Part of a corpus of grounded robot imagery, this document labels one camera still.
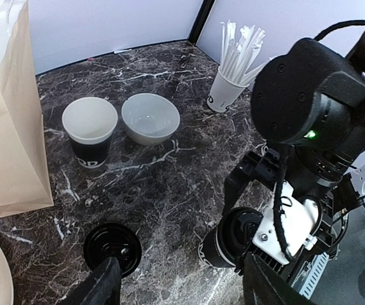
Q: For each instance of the black right frame post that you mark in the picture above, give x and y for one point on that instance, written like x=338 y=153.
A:
x=200 y=21

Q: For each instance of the white paper bowl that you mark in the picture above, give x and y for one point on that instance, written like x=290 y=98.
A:
x=149 y=119

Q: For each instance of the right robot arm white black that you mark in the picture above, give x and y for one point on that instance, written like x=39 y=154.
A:
x=309 y=105

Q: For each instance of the stack of black paper cups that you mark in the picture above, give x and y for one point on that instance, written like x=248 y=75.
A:
x=89 y=123

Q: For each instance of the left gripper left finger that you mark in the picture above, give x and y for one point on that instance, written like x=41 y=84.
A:
x=102 y=286

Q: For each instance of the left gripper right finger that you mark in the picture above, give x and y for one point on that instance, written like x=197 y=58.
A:
x=262 y=285

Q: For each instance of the white cup holding straws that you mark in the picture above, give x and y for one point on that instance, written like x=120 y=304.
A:
x=223 y=93

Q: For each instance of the stack of black cup lids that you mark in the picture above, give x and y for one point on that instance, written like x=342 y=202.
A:
x=113 y=240

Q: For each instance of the white slotted cable duct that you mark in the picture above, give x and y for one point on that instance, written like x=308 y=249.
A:
x=309 y=275

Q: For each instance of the bundle of white wrapped straws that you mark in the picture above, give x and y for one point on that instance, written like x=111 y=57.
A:
x=238 y=55

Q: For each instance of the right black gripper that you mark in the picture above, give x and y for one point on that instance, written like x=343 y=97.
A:
x=310 y=107

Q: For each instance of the brown paper bag white handles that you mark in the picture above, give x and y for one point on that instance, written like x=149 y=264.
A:
x=24 y=179

